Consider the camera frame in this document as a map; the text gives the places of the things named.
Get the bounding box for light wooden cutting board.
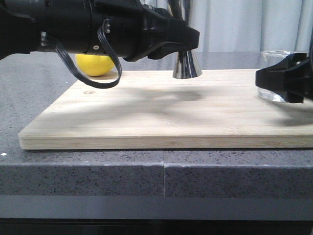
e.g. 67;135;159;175
18;69;313;150

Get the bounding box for steel double jigger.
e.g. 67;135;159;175
167;0;202;79

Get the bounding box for black ribbon cable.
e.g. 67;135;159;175
40;19;122;89

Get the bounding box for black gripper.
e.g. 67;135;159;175
91;0;200;61

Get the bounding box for grey curtain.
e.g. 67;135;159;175
192;0;313;52

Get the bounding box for clear glass beaker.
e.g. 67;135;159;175
257;50;295;103

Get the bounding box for yellow lemon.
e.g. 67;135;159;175
75;54;114;76

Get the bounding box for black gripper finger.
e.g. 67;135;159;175
255;53;313;103

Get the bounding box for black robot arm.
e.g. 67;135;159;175
0;0;200;62

